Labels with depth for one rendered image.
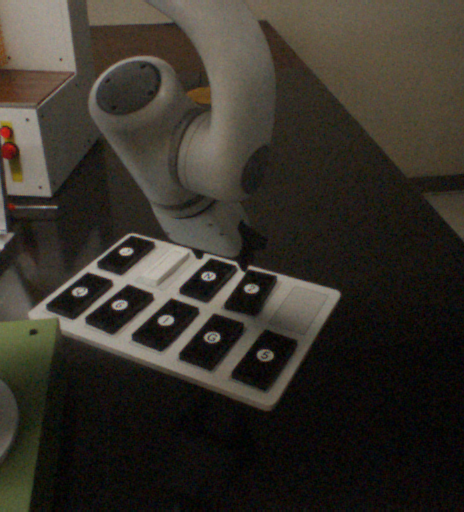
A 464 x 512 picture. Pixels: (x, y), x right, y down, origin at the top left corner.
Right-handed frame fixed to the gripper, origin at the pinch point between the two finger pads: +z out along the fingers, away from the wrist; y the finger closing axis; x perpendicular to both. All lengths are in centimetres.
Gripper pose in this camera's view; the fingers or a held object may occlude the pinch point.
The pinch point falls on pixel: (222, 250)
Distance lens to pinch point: 80.3
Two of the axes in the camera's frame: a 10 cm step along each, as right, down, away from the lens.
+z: 2.5, 4.4, 8.6
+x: 3.8, -8.6, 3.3
